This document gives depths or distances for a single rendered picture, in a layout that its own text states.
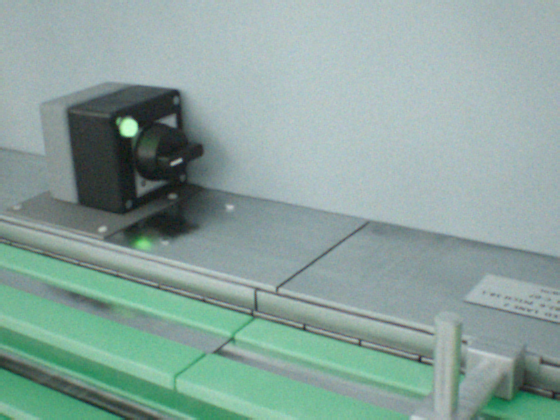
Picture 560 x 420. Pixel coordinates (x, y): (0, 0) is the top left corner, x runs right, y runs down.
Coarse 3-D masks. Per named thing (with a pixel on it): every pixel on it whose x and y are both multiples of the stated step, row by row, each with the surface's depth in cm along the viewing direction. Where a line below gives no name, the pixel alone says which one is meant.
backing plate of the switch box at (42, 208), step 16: (48, 192) 71; (176, 192) 70; (192, 192) 70; (16, 208) 68; (32, 208) 68; (48, 208) 68; (64, 208) 68; (80, 208) 67; (144, 208) 67; (160, 208) 67; (48, 224) 65; (64, 224) 64; (80, 224) 64; (96, 224) 64; (112, 224) 64; (128, 224) 64
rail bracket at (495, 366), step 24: (456, 336) 38; (480, 336) 45; (456, 360) 38; (480, 360) 44; (504, 360) 43; (528, 360) 45; (456, 384) 39; (480, 384) 42; (504, 384) 44; (432, 408) 39; (456, 408) 39; (480, 408) 42
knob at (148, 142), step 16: (144, 128) 66; (160, 128) 65; (176, 128) 66; (144, 144) 65; (160, 144) 65; (176, 144) 66; (192, 144) 67; (144, 160) 65; (160, 160) 64; (176, 160) 64; (144, 176) 66; (160, 176) 65; (176, 176) 67
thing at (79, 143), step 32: (64, 96) 68; (96, 96) 68; (128, 96) 67; (160, 96) 67; (64, 128) 66; (96, 128) 64; (64, 160) 67; (96, 160) 65; (128, 160) 65; (64, 192) 68; (96, 192) 66; (128, 192) 66; (160, 192) 69
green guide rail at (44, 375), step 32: (0, 352) 67; (32, 352) 66; (64, 352) 66; (0, 384) 62; (32, 384) 62; (64, 384) 62; (96, 384) 62; (128, 384) 61; (32, 416) 58; (64, 416) 58; (96, 416) 58; (128, 416) 58; (160, 416) 58; (192, 416) 57; (224, 416) 57
